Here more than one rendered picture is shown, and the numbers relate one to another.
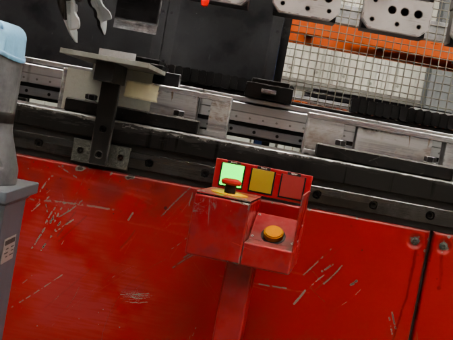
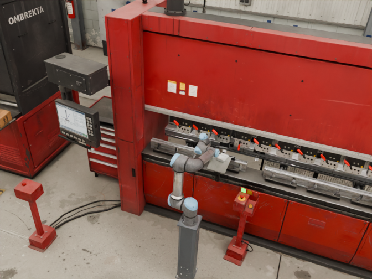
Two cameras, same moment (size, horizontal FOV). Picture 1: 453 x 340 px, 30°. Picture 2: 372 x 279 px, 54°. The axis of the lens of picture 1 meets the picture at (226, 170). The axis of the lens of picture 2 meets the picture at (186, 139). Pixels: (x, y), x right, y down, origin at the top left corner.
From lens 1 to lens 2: 249 cm
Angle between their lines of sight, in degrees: 35
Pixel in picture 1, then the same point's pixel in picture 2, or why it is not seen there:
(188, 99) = (236, 164)
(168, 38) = not seen: hidden behind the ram
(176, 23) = not seen: hidden behind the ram
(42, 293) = (208, 199)
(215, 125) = (243, 169)
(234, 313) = (243, 217)
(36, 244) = (206, 191)
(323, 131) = (267, 172)
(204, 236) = (236, 208)
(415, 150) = (289, 179)
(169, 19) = not seen: hidden behind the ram
